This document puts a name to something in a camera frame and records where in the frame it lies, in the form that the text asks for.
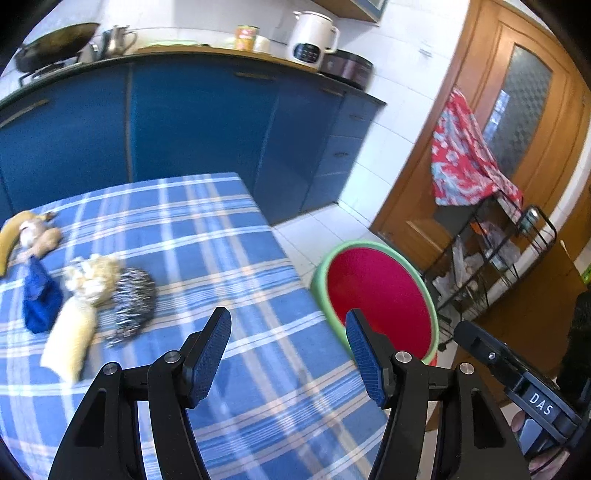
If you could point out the white soy milk maker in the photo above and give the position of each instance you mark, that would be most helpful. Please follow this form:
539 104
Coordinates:
311 41

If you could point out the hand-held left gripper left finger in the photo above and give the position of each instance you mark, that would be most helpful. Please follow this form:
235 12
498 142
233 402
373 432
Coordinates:
207 364

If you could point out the brown wooden cabinet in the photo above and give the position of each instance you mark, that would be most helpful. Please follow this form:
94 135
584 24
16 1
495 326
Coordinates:
531 314

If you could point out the clear plastic bag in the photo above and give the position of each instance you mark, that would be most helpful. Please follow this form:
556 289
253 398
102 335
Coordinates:
501 249

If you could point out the orange can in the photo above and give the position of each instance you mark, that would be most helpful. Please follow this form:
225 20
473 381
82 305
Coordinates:
245 38

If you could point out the small steel pot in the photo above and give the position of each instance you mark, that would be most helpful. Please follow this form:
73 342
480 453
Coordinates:
90 51

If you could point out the wooden door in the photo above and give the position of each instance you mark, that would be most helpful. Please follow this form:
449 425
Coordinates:
415 161

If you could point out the green cutting board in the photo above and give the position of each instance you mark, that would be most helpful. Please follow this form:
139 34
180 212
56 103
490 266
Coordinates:
171 44

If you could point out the green and red basin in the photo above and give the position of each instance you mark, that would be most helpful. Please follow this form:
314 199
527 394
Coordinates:
383 286

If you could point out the metal drink can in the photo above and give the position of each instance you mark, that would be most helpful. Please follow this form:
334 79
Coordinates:
529 220

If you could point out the blue plaid tablecloth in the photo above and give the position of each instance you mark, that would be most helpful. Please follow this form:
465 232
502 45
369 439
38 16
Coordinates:
207 258

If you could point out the ginger root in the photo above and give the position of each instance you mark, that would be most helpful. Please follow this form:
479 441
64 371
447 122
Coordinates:
46 242

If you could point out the steel wool scrubber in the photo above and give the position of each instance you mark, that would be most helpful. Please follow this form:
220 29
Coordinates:
134 304

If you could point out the dark rice cooker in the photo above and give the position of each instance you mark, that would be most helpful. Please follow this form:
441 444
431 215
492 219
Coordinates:
346 67

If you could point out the black wok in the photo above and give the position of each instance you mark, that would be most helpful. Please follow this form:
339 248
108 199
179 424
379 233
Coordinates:
55 41

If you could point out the blue cloth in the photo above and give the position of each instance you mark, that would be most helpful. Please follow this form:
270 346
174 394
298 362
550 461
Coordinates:
41 300

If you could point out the banana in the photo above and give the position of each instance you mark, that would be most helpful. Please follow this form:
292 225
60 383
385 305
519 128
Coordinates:
9 240

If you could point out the white plastic bags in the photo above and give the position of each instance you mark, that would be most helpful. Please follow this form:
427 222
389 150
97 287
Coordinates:
457 272

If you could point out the garlic bulb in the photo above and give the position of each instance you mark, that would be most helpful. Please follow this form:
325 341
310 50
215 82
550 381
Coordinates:
31 233

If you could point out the person's right hand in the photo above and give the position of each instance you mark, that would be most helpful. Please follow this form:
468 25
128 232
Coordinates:
545 464

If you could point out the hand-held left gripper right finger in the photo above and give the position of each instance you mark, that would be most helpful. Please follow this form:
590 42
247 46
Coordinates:
367 364

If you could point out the blue kitchen cabinet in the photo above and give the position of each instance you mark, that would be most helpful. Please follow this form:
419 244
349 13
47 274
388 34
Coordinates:
184 124

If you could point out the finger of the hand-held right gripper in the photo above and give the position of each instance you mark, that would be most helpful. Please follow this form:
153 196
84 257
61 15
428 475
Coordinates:
485 346

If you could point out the steel kettle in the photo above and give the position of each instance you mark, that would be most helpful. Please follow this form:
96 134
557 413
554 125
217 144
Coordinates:
115 40

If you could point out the wall cabinet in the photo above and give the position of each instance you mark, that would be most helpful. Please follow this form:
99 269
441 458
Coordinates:
360 7

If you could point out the red floral cloth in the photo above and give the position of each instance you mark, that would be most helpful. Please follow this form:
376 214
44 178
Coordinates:
461 157

